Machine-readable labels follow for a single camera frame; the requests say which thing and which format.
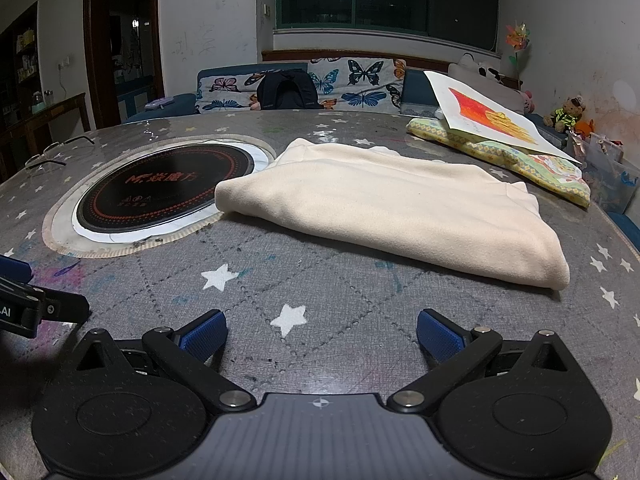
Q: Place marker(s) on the thin-framed eyeglasses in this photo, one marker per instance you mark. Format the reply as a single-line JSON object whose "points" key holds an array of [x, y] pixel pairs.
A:
{"points": [[50, 148]]}

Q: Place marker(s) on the yellow-green patterned folded quilt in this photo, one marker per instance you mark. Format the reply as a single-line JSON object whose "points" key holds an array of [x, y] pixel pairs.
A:
{"points": [[550, 175]]}

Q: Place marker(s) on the grey star-print tablecloth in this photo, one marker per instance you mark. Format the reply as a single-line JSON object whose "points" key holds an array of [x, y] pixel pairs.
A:
{"points": [[325, 280]]}

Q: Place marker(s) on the orange painting on white paper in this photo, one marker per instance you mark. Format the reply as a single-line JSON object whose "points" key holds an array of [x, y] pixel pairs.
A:
{"points": [[490, 110]]}

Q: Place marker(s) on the colourful pinwheel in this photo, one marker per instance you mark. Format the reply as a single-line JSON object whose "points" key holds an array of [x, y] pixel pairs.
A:
{"points": [[516, 37]]}

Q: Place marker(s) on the purple case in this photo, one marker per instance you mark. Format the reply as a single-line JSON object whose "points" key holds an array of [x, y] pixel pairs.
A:
{"points": [[159, 104]]}

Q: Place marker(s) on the wooden sideboard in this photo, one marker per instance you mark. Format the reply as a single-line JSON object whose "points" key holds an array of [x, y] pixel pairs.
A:
{"points": [[50, 120]]}

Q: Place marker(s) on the blue sofa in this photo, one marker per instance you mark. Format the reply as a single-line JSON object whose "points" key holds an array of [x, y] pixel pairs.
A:
{"points": [[185, 102]]}

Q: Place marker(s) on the white panda plush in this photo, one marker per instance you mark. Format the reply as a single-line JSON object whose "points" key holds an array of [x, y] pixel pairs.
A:
{"points": [[465, 67]]}

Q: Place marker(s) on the butterfly-print sofa cover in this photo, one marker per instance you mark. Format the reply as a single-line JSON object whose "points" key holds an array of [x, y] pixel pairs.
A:
{"points": [[350, 80]]}

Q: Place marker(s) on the black backpack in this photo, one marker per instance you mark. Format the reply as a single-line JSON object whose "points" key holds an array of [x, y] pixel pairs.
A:
{"points": [[287, 91]]}

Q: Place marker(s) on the brown teddy bear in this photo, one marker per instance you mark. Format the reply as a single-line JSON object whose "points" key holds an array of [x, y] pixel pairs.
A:
{"points": [[567, 112]]}

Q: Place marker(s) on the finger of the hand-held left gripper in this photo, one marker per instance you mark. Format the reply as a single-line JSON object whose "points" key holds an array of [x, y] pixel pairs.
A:
{"points": [[62, 309], [15, 269]]}

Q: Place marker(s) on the grey-blue cushion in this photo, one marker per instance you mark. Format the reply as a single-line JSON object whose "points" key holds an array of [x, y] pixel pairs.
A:
{"points": [[420, 92]]}

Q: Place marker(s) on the clear plastic toy box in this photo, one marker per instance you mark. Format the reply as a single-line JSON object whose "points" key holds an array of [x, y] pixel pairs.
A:
{"points": [[610, 175]]}

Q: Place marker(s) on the round black induction cooktop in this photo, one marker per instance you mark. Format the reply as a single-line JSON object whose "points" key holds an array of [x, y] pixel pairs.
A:
{"points": [[165, 185]]}

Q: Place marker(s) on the pink plush toy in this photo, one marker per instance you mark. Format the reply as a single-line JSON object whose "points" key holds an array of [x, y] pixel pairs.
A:
{"points": [[528, 101]]}

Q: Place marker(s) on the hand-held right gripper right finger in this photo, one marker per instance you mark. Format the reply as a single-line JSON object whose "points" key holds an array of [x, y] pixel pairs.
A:
{"points": [[440, 337]]}

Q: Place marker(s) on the dark wooden door frame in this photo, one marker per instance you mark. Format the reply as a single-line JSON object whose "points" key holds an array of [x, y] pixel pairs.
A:
{"points": [[90, 35]]}

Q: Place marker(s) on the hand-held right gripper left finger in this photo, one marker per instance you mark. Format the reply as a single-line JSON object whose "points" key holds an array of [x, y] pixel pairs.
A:
{"points": [[205, 335]]}

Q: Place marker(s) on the dark wooden bookshelf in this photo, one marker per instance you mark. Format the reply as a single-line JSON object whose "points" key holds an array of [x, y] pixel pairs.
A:
{"points": [[25, 60]]}

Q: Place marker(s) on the cream fleece garment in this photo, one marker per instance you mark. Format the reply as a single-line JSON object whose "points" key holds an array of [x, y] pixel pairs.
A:
{"points": [[390, 210]]}

